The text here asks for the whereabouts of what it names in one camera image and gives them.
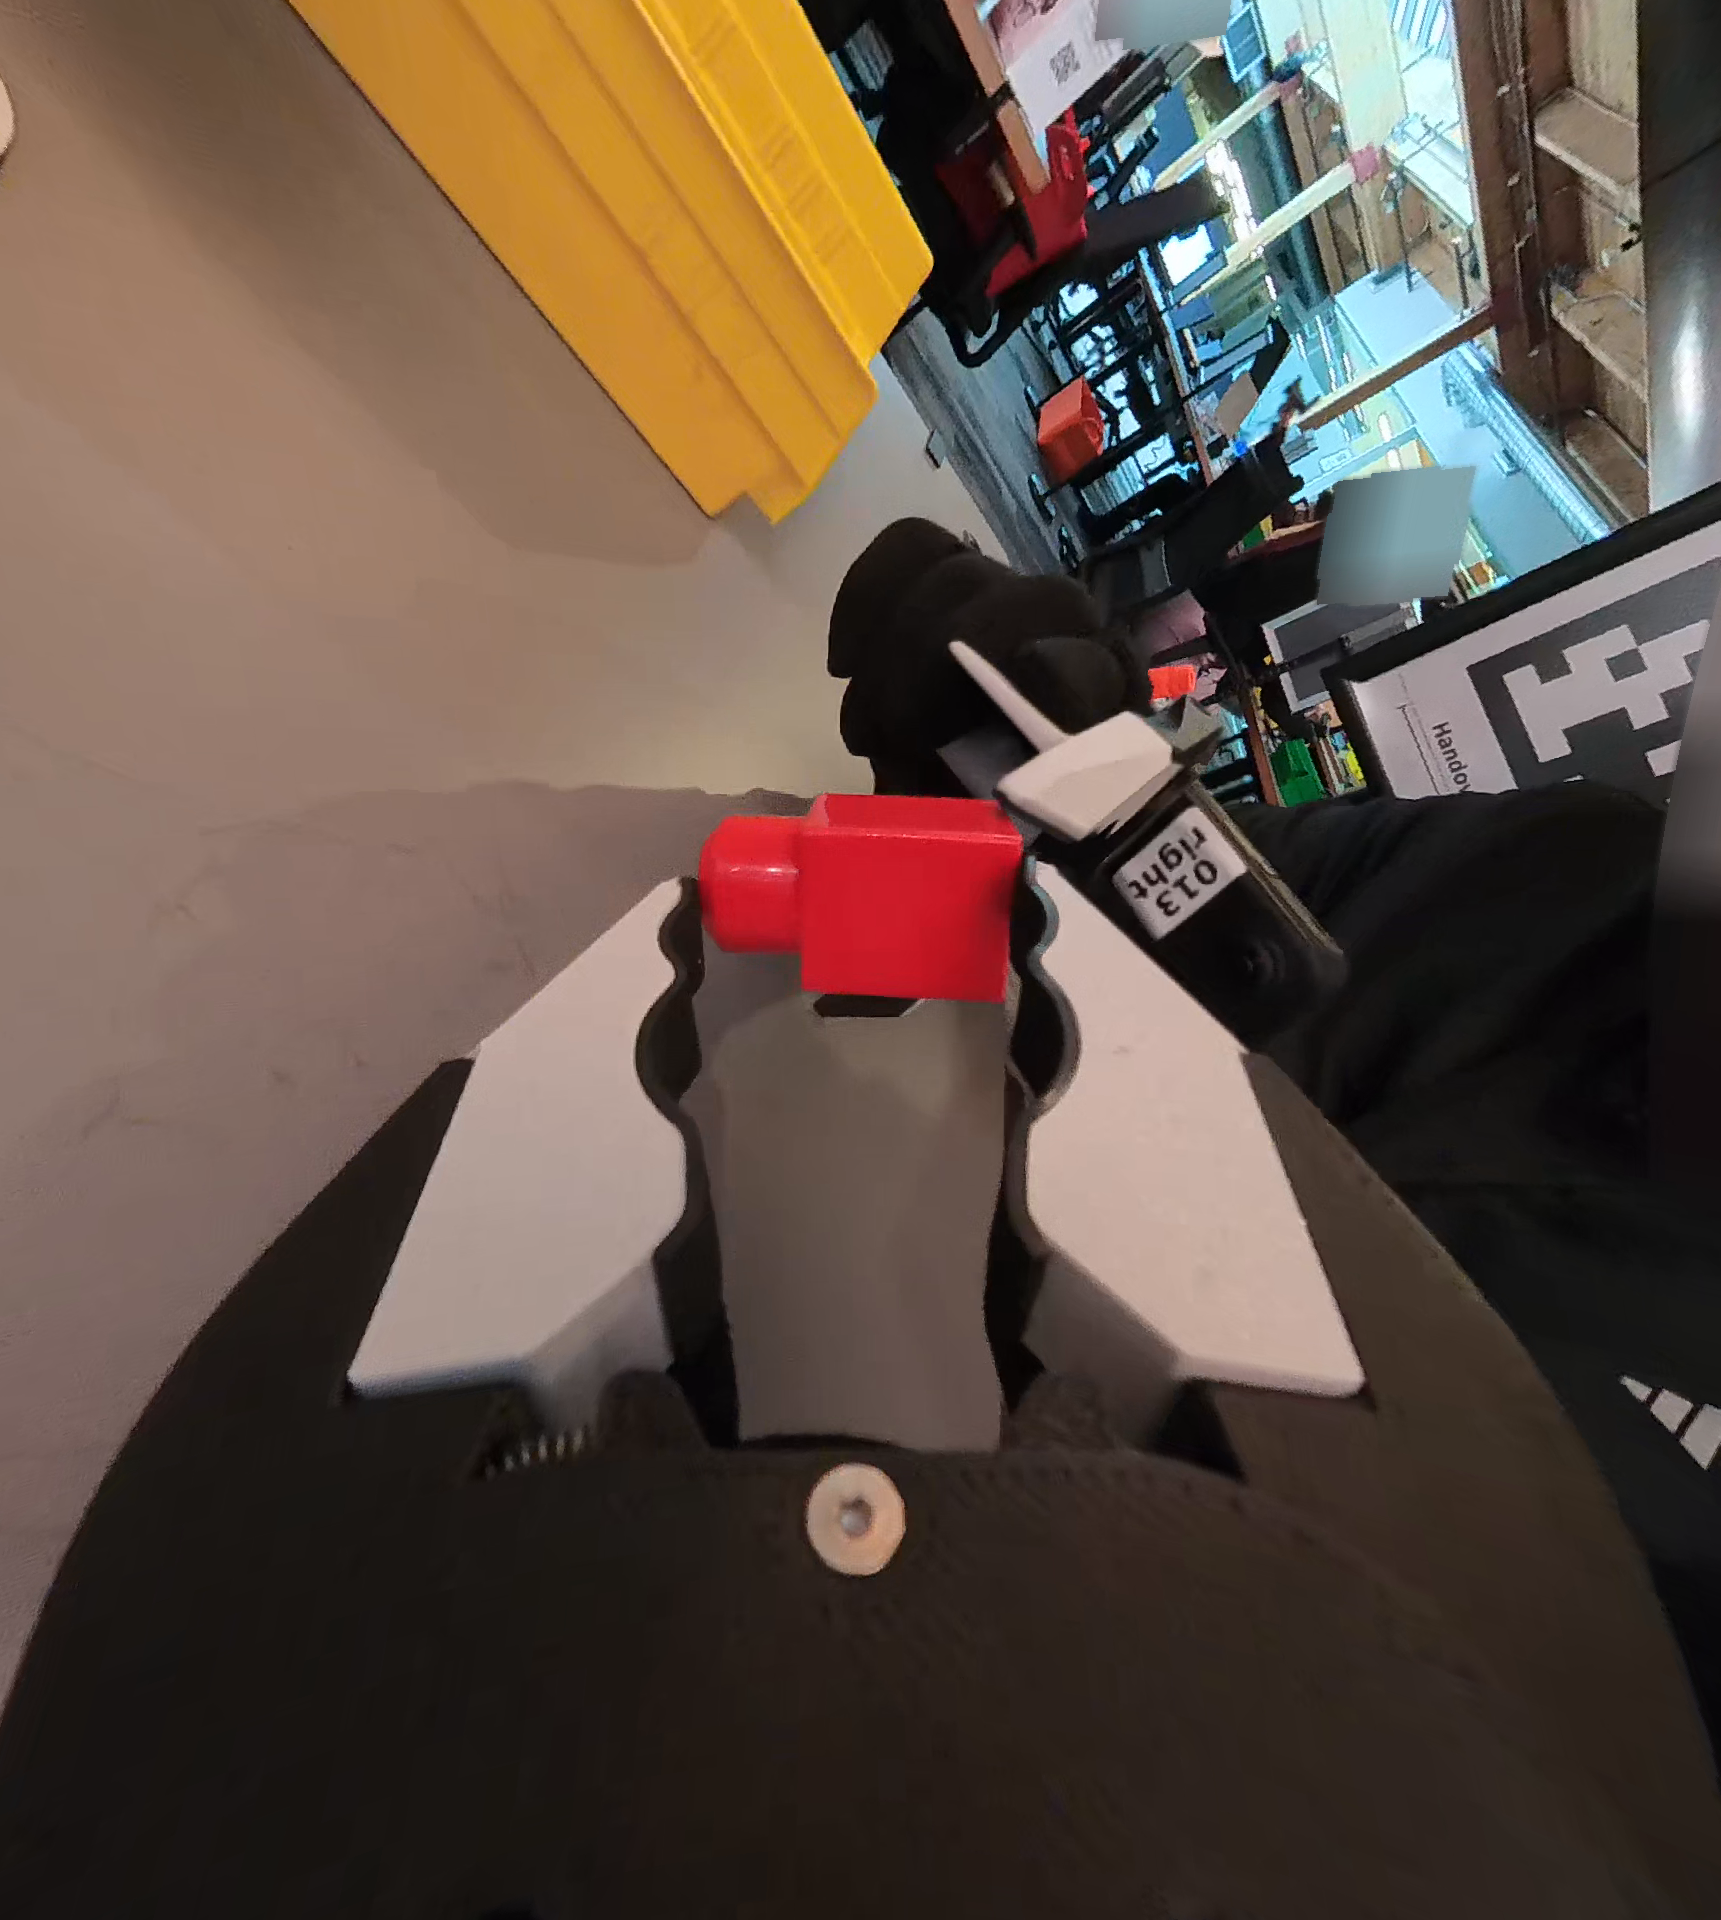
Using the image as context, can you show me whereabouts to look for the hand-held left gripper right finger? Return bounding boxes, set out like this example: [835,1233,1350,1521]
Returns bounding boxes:
[1000,872,1367,1447]

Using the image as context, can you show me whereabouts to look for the red office chair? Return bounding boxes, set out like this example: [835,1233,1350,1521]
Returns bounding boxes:
[938,106,1100,367]

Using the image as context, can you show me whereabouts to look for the black and white tag poster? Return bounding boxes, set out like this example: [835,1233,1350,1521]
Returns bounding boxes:
[1322,465,1721,803]

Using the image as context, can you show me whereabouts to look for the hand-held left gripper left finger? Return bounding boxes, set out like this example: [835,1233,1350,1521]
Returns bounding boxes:
[347,878,733,1426]

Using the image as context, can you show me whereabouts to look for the person's right hand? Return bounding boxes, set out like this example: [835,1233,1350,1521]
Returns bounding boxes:
[825,517,1147,799]

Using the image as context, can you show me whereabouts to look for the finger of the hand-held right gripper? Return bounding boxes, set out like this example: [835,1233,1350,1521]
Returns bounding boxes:
[996,711,1173,846]
[949,640,1074,754]

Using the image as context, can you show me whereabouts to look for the white cardboard box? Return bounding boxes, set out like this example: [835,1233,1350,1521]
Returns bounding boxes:
[981,0,1124,124]

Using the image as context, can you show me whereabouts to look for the small red object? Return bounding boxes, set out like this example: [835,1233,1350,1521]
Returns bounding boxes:
[697,796,1027,1003]

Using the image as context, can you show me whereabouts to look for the yellow plastic bin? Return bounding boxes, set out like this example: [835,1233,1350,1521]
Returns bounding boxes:
[286,0,938,524]

